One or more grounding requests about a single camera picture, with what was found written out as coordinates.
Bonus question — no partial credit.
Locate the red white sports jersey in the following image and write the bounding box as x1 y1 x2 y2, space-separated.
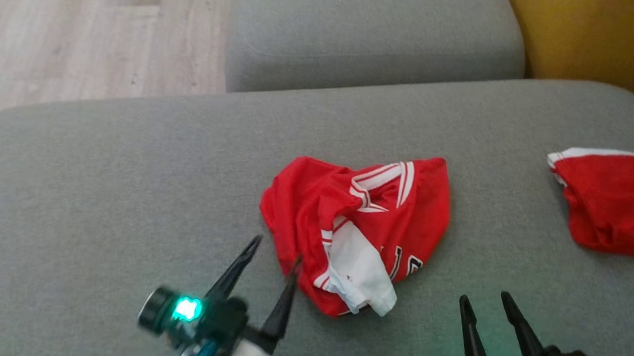
250 143 456 328

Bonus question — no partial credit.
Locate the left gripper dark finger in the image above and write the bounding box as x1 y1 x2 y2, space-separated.
204 230 264 305
259 252 304 342

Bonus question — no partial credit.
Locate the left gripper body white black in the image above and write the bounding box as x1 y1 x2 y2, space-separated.
176 293 289 356

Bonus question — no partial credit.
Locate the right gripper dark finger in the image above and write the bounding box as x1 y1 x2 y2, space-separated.
454 294 505 356
495 291 553 356

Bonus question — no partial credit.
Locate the grey fabric sofa seat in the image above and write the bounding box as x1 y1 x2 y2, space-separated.
0 34 634 356

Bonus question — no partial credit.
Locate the grey fabric sofa cushion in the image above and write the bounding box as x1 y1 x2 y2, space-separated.
222 0 532 117

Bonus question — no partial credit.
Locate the yellow upholstered furniture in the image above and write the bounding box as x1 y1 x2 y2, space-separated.
495 0 634 116

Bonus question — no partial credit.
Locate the red shorts white trim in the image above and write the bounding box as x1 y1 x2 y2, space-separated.
539 144 634 258

